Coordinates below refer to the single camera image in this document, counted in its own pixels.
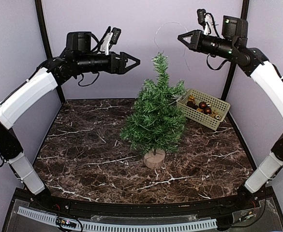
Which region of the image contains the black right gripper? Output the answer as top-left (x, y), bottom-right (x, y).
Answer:
top-left (178, 29), bottom-right (236, 59)

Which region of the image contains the small green christmas tree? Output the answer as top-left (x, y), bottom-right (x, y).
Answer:
top-left (120, 53), bottom-right (186, 169)

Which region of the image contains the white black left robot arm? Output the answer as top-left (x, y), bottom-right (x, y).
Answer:
top-left (0, 28), bottom-right (140, 211)

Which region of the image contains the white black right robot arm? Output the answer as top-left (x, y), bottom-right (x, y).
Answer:
top-left (178, 15), bottom-right (283, 210)

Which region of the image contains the gold gift box ornament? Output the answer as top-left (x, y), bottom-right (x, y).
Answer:
top-left (188, 96), bottom-right (195, 102)

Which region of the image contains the brown pine cone ornament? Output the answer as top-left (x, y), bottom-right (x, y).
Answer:
top-left (186, 101), bottom-right (198, 109)

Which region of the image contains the brown bauble upper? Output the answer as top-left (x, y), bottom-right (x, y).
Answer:
top-left (199, 101), bottom-right (207, 109)

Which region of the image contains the brown bauble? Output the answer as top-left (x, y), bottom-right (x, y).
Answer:
top-left (199, 101), bottom-right (207, 109)
top-left (203, 107), bottom-right (212, 115)

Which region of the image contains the beige plastic basket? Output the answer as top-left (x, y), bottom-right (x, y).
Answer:
top-left (176, 89), bottom-right (230, 131)

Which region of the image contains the brown bauble lower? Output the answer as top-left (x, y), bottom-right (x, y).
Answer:
top-left (203, 107), bottom-right (212, 115)

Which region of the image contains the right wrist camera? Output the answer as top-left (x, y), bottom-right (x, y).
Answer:
top-left (197, 9), bottom-right (219, 36)

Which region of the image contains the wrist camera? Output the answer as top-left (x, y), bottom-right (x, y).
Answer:
top-left (99, 26), bottom-right (121, 55)
top-left (197, 9), bottom-right (219, 36)

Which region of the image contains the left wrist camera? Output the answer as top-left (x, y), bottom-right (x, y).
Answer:
top-left (99, 26), bottom-right (121, 55)

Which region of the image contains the right black frame post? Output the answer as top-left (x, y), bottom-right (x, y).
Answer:
top-left (221, 0), bottom-right (250, 101)

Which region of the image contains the black frame post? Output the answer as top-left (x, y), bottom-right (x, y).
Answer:
top-left (34, 0), bottom-right (66, 105)
top-left (221, 0), bottom-right (250, 101)

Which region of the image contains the left black frame post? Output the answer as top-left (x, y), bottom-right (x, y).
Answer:
top-left (34, 0), bottom-right (66, 105)

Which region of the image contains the grey slotted cable duct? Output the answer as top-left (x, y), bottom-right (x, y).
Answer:
top-left (17, 206), bottom-right (218, 232)

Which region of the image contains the black front rail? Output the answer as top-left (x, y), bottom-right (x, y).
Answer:
top-left (15, 188), bottom-right (260, 220)

